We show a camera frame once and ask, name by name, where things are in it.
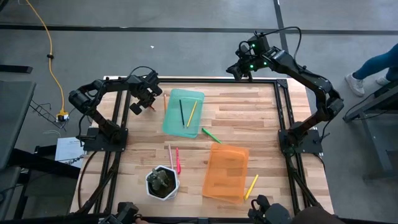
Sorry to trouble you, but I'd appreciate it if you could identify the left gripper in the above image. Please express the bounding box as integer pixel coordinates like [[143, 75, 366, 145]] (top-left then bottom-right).
[[129, 70, 164, 116]]

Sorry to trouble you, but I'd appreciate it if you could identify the teal translucent plastic bin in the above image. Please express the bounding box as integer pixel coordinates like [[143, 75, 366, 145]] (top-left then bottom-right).
[[161, 88, 206, 139]]

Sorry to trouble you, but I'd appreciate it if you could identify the black pencil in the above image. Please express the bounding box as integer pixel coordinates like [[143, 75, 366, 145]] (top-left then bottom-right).
[[178, 98, 186, 127]]

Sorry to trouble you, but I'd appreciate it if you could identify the yellow pencil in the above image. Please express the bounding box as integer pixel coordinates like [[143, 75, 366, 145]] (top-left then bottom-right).
[[186, 100, 198, 128]]

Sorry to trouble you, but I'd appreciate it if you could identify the green pen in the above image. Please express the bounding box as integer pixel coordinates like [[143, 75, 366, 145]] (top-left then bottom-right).
[[201, 127, 223, 145]]

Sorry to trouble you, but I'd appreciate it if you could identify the light pink pen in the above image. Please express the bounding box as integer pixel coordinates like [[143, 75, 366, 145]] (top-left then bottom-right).
[[167, 143, 175, 170]]

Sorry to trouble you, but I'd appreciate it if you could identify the magenta pen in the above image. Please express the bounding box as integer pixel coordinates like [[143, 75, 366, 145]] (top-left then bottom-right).
[[175, 146, 182, 175]]

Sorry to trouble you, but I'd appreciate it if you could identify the yellow pen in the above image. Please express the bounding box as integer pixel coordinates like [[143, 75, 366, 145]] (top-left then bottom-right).
[[243, 174, 260, 202]]

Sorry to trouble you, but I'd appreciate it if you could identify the yellow power outlet box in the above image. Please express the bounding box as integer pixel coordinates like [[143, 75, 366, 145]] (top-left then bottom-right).
[[55, 109, 70, 123]]

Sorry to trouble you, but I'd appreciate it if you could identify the green succulent plant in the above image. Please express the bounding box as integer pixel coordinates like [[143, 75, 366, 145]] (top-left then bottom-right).
[[146, 167, 171, 191]]

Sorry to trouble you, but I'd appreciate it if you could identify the white hexagonal planter pot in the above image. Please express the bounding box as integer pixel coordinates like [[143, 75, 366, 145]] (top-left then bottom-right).
[[144, 164, 181, 202]]

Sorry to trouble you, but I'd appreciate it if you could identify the orange translucent plastic bin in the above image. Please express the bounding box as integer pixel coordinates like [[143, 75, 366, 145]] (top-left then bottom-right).
[[201, 142, 251, 205]]

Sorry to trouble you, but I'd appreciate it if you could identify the white paper sheet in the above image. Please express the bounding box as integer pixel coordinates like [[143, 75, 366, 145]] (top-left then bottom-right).
[[54, 136, 86, 169]]

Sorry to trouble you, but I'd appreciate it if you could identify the black floor bar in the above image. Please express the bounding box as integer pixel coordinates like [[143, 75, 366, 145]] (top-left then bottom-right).
[[0, 64, 34, 75]]

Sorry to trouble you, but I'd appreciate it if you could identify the person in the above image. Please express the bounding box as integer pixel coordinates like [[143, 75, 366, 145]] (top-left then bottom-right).
[[344, 43, 398, 98]]

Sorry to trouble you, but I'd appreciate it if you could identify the black desk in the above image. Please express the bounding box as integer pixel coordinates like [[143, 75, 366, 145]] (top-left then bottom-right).
[[0, 80, 37, 170]]

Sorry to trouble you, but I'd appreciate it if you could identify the dark workstation desk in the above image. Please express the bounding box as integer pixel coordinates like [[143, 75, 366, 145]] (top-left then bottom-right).
[[343, 77, 398, 182]]

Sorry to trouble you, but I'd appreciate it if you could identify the black aluminium table frame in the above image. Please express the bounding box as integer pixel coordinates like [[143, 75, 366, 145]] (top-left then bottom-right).
[[70, 74, 336, 224]]

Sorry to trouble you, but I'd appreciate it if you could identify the yellow floor cable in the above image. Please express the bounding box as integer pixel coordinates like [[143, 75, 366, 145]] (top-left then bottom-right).
[[24, 0, 67, 114]]

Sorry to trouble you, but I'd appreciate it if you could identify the black wire rack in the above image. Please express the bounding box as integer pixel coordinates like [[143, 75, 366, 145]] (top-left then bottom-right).
[[29, 99, 68, 130]]

